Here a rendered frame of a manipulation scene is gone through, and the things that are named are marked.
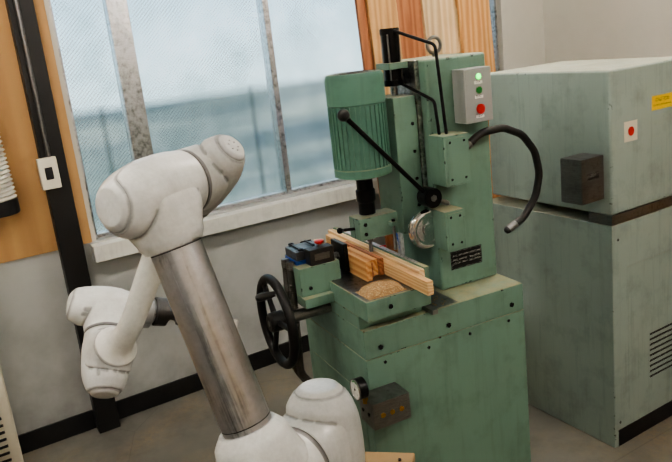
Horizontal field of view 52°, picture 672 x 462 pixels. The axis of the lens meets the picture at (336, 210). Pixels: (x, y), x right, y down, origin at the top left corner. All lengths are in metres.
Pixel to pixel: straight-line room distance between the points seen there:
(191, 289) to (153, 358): 2.17
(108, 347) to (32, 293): 1.57
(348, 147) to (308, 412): 0.85
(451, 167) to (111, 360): 1.06
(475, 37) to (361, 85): 2.09
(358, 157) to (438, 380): 0.72
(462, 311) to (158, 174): 1.16
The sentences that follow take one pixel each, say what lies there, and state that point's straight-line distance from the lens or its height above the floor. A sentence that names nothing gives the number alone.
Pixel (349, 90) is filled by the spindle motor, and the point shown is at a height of 1.46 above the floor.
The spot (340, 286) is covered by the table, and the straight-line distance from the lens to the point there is 2.05.
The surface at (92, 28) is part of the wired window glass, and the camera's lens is 3.27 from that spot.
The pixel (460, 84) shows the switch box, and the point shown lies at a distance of 2.09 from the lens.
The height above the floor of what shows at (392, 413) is 0.58.
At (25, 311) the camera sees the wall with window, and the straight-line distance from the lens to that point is 3.27.
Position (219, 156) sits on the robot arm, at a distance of 1.37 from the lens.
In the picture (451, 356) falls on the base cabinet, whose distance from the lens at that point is 2.17.
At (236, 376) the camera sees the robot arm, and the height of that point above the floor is 1.02.
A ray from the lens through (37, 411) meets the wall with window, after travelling 3.43.
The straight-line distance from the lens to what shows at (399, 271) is 2.02.
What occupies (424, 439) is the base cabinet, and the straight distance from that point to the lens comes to 2.24.
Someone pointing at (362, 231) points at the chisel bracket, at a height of 1.03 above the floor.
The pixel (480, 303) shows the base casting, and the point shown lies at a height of 0.78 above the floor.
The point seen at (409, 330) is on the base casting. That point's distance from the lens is 2.05.
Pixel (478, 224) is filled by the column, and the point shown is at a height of 0.99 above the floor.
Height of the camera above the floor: 1.60
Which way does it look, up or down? 14 degrees down
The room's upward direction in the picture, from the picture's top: 6 degrees counter-clockwise
